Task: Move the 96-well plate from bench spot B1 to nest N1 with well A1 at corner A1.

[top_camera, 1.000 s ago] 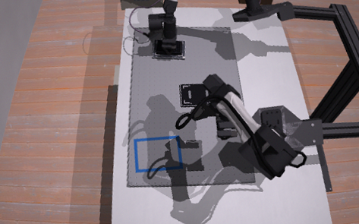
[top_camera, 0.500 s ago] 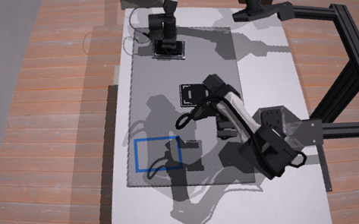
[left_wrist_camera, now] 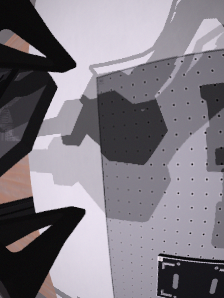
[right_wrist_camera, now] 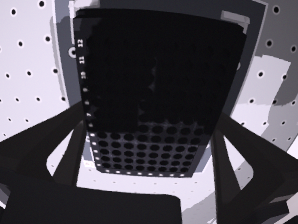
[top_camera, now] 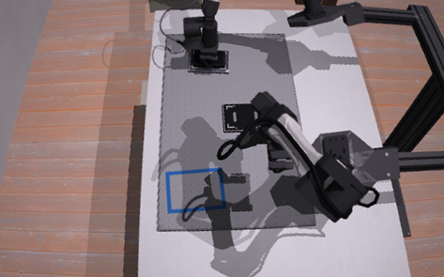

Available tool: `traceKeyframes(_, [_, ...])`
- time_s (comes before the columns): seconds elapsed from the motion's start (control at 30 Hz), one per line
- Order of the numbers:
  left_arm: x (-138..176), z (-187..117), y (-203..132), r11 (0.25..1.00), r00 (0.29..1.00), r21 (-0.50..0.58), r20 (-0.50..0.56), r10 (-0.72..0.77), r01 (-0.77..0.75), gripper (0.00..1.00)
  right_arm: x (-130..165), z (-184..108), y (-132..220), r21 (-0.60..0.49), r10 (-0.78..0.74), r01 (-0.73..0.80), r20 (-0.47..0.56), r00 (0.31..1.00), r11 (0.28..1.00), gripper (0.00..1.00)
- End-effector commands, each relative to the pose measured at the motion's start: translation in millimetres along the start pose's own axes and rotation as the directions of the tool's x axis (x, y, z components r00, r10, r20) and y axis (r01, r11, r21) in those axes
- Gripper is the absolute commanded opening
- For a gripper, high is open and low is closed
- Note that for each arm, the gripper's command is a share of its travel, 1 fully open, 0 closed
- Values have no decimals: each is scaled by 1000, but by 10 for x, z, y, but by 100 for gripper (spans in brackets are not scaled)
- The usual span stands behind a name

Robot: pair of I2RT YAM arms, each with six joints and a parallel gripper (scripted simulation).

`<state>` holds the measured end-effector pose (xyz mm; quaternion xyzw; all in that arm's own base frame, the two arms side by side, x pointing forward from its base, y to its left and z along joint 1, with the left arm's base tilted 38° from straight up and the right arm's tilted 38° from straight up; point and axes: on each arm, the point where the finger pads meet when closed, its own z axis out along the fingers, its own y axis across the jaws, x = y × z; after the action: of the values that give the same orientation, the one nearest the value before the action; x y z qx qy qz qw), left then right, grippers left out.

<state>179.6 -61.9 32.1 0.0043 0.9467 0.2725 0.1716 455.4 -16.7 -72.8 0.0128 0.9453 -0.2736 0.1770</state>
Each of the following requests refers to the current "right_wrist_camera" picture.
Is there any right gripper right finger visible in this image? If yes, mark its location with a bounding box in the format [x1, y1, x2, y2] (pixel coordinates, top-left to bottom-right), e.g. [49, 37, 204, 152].
[210, 112, 298, 224]

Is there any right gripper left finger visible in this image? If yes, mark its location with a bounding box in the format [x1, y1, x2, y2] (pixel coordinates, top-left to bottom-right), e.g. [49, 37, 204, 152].
[0, 100, 88, 186]

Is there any black well plate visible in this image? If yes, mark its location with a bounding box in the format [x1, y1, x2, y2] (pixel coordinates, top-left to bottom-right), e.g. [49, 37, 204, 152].
[73, 8, 247, 179]

